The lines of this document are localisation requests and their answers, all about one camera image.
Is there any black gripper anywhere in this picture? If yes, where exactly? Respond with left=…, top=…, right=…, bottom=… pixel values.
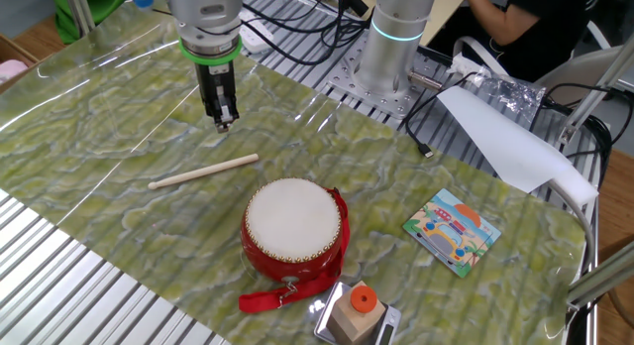
left=193, top=61, right=241, bottom=135

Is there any pale wooden drumstick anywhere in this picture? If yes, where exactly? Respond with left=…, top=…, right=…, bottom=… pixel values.
left=147, top=153, right=261, bottom=191

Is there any red drum white head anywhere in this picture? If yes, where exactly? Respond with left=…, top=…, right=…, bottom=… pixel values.
left=240, top=176, right=348, bottom=285

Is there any green marble pattern mat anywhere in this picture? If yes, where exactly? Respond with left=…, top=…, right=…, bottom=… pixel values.
left=0, top=0, right=588, bottom=345

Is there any white power strip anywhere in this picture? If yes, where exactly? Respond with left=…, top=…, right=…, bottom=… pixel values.
left=237, top=7, right=276, bottom=54

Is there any pink soft item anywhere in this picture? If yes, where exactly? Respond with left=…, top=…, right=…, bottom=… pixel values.
left=0, top=59, right=29, bottom=86

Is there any silver digital pocket scale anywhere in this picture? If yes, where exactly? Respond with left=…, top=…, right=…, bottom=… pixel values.
left=313, top=280, right=402, bottom=345

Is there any wooden peg block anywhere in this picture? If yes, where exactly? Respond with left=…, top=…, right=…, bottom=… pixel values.
left=327, top=280, right=387, bottom=345

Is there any cartoon car puzzle board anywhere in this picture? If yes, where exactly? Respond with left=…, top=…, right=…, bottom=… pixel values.
left=401, top=187, right=502, bottom=280

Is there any white paper sheet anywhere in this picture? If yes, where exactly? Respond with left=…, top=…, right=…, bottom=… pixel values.
left=435, top=84, right=600, bottom=207

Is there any crumpled clear plastic bag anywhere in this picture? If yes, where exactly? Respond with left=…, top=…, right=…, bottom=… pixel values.
left=448, top=52, right=546, bottom=123

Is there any person in black shirt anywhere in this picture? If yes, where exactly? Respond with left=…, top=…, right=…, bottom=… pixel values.
left=428, top=0, right=603, bottom=83

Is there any grey folding chair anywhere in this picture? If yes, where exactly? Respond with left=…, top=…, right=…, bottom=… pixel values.
left=534, top=20, right=628, bottom=92

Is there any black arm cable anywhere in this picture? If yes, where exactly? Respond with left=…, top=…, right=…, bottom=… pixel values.
left=148, top=0, right=377, bottom=67

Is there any aluminium frame post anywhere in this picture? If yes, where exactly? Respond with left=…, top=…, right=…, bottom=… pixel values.
left=62, top=0, right=96, bottom=39
left=557, top=35, right=634, bottom=146
left=564, top=240, right=634, bottom=311

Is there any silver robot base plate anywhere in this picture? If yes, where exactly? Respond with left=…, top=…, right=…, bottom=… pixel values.
left=326, top=40, right=452, bottom=121

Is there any red drum strap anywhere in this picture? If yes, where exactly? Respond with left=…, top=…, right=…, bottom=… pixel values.
left=238, top=186, right=352, bottom=315

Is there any silver base cable connector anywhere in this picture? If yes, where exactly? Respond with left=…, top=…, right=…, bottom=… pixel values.
left=408, top=69, right=445, bottom=92

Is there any black usb cable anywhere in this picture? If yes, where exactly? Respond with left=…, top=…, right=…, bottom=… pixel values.
left=403, top=71, right=479, bottom=160

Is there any orange ring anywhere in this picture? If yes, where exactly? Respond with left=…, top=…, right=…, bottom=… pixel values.
left=349, top=285, right=378, bottom=315

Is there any black cable bundle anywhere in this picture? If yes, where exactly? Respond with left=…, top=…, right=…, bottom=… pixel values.
left=542, top=81, right=634, bottom=187

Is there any grey curved hose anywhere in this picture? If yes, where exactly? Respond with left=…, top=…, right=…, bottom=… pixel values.
left=547, top=178, right=595, bottom=275

